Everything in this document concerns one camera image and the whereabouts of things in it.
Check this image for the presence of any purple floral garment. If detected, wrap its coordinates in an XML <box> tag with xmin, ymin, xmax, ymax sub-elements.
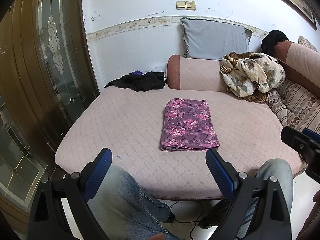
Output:
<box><xmin>160</xmin><ymin>98</ymin><xmax>220</xmax><ymax>152</ymax></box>

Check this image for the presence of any person's right hand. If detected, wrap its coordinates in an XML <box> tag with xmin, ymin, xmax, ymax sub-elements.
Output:
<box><xmin>312</xmin><ymin>190</ymin><xmax>320</xmax><ymax>203</ymax></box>

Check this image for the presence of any person's right jeans leg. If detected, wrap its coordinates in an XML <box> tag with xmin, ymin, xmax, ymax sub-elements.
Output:
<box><xmin>228</xmin><ymin>159</ymin><xmax>293</xmax><ymax>239</ymax></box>

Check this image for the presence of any person's jeans leg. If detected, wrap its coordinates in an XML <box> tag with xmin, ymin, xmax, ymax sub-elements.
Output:
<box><xmin>87</xmin><ymin>165</ymin><xmax>178</xmax><ymax>239</ymax></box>
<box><xmin>228</xmin><ymin>159</ymin><xmax>293</xmax><ymax>239</ymax></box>

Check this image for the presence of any striped beige cushion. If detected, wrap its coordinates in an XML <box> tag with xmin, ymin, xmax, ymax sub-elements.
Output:
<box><xmin>265</xmin><ymin>35</ymin><xmax>320</xmax><ymax>133</ymax></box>

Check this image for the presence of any person's left jeans leg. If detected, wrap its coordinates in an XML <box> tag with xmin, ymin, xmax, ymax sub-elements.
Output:
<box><xmin>87</xmin><ymin>165</ymin><xmax>178</xmax><ymax>239</ymax></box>

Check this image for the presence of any beige floral crumpled cloth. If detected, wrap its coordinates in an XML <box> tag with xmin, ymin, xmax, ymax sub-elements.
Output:
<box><xmin>220</xmin><ymin>52</ymin><xmax>286</xmax><ymax>103</ymax></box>

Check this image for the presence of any small black cloth on armrest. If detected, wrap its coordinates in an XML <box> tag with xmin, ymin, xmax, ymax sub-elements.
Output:
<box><xmin>261</xmin><ymin>30</ymin><xmax>289</xmax><ymax>55</ymax></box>

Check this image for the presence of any grey pillow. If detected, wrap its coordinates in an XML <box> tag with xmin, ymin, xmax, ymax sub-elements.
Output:
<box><xmin>180</xmin><ymin>17</ymin><xmax>252</xmax><ymax>60</ymax></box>

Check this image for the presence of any wooden glass door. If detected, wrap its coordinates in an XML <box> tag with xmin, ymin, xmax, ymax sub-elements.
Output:
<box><xmin>1</xmin><ymin>0</ymin><xmax>99</xmax><ymax>234</ymax></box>

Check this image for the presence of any black garment on bed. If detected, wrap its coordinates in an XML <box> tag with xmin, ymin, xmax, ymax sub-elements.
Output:
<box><xmin>104</xmin><ymin>72</ymin><xmax>165</xmax><ymax>92</ymax></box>

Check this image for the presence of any small purple cloth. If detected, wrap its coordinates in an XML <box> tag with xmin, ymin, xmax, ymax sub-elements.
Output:
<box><xmin>130</xmin><ymin>70</ymin><xmax>143</xmax><ymax>77</ymax></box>

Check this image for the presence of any black cable on floor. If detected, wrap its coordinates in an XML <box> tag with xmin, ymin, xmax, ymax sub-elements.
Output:
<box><xmin>163</xmin><ymin>199</ymin><xmax>226</xmax><ymax>240</ymax></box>

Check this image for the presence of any beige wall switch plate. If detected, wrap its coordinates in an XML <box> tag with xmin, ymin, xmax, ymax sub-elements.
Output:
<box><xmin>176</xmin><ymin>1</ymin><xmax>196</xmax><ymax>10</ymax></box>

